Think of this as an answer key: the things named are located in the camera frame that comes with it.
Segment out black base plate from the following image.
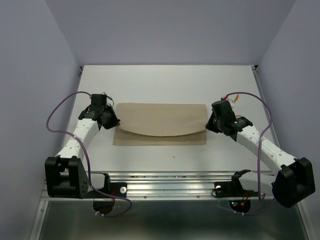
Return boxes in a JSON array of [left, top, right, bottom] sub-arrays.
[[211, 181, 258, 198], [84, 182, 128, 199]]

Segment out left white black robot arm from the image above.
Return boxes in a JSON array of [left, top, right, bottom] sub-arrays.
[[44, 93, 120, 199]]

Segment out right aluminium side rail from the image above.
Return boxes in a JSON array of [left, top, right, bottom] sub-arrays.
[[251, 64, 291, 173]]

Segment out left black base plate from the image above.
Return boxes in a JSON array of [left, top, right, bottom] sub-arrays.
[[84, 182, 128, 199]]

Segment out beige cloth napkin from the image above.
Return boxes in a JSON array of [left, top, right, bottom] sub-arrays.
[[113, 103, 208, 147]]

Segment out left aluminium frame post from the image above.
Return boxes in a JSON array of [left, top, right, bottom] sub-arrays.
[[29, 200, 48, 240]]

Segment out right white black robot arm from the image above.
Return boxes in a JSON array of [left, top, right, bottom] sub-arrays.
[[205, 99, 316, 208]]

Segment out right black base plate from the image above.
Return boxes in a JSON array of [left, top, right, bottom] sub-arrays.
[[211, 181, 258, 198]]

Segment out aluminium mounting rail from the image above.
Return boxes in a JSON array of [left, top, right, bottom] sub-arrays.
[[41, 170, 306, 201]]

